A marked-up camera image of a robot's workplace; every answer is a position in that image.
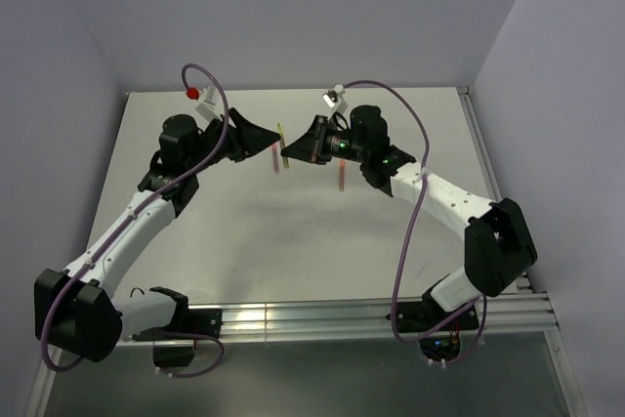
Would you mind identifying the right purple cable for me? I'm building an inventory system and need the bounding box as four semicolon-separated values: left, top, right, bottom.
341;79;489;367

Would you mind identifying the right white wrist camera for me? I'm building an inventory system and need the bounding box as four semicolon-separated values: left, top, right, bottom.
322;84;348;118

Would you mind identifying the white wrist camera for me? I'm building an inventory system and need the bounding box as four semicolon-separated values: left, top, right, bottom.
322;84;348;118
195;85;221;123

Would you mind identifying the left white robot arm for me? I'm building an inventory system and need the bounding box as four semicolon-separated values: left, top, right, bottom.
34;109;280;371

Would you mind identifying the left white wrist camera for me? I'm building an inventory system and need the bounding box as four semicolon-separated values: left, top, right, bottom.
195;85;221;123

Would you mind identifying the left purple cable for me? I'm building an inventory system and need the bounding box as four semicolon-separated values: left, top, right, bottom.
41;63;229;379

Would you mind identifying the yellow pen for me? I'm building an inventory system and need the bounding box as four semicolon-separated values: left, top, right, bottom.
276;122;290;169

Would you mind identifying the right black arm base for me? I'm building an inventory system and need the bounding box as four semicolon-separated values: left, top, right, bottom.
385;300;486;368

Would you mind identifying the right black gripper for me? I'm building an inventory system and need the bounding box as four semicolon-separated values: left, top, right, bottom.
282;116;367;166

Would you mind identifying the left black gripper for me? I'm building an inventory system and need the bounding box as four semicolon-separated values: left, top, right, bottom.
187;108;280;175

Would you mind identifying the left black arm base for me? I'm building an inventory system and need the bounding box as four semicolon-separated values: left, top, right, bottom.
131;308;225;379

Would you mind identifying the aluminium rail frame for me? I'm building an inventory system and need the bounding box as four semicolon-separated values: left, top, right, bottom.
35;89;587;416

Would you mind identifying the purple cable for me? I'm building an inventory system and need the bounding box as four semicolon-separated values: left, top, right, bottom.
341;79;489;367
41;63;229;379

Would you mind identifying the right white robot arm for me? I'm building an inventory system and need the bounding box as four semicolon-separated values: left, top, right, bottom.
281;104;538;329

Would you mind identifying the red pen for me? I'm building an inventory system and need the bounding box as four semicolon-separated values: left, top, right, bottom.
271;144;280;175

